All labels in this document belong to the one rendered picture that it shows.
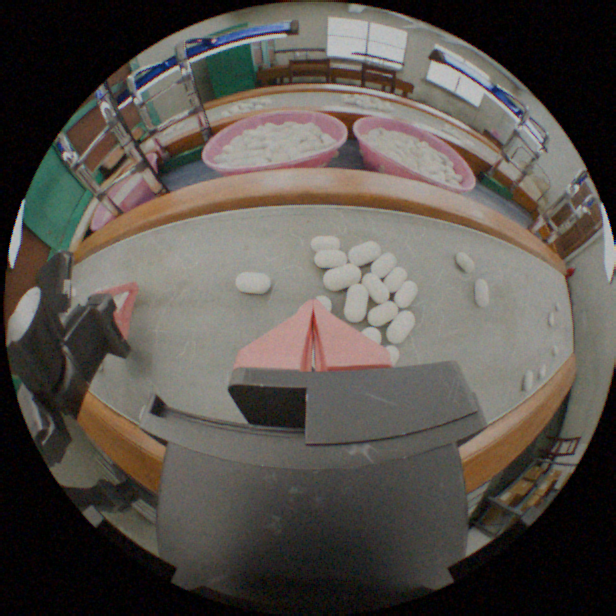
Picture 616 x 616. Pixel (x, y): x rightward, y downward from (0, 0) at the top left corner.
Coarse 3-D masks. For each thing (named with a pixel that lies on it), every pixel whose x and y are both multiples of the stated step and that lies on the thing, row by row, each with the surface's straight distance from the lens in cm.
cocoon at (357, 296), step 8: (352, 288) 19; (360, 288) 19; (352, 296) 19; (360, 296) 19; (352, 304) 19; (360, 304) 19; (344, 312) 19; (352, 312) 18; (360, 312) 19; (352, 320) 19; (360, 320) 19
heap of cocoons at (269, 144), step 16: (272, 128) 50; (288, 128) 48; (304, 128) 47; (240, 144) 44; (256, 144) 42; (272, 144) 40; (288, 144) 41; (304, 144) 39; (320, 144) 39; (224, 160) 42; (240, 160) 38; (256, 160) 37; (272, 160) 37
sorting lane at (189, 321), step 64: (128, 256) 39; (192, 256) 27; (256, 256) 23; (448, 256) 29; (512, 256) 46; (192, 320) 24; (256, 320) 21; (448, 320) 25; (512, 320) 37; (128, 384) 33; (192, 384) 24; (512, 384) 38
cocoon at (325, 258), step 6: (318, 252) 21; (324, 252) 20; (330, 252) 21; (336, 252) 21; (342, 252) 21; (318, 258) 20; (324, 258) 20; (330, 258) 20; (336, 258) 20; (342, 258) 20; (318, 264) 21; (324, 264) 20; (330, 264) 20; (336, 264) 20; (342, 264) 21
